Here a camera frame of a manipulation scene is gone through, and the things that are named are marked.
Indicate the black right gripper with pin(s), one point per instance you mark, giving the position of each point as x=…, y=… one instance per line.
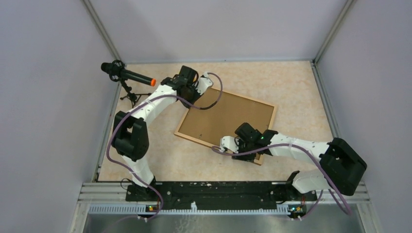
x=250, y=158

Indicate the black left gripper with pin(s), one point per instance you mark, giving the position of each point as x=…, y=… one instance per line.
x=193, y=86

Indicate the wooden picture frame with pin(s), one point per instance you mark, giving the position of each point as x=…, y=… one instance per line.
x=207, y=127

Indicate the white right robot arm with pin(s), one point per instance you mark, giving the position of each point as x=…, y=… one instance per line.
x=338, y=166

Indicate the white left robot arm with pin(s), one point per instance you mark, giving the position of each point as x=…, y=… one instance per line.
x=130, y=129

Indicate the black mini tripod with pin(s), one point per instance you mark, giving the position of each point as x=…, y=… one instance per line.
x=132, y=97

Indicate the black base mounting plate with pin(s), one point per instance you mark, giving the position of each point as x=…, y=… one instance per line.
x=256, y=195

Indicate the black microphone orange tip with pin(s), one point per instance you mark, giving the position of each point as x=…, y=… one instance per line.
x=117, y=72

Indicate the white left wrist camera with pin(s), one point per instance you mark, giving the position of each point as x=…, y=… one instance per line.
x=203, y=84

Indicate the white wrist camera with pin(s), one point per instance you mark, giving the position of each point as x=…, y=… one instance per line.
x=203, y=84
x=229, y=143

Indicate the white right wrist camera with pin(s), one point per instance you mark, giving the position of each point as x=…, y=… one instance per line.
x=229, y=143

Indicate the aluminium front rail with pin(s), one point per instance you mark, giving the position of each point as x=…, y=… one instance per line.
x=102, y=207

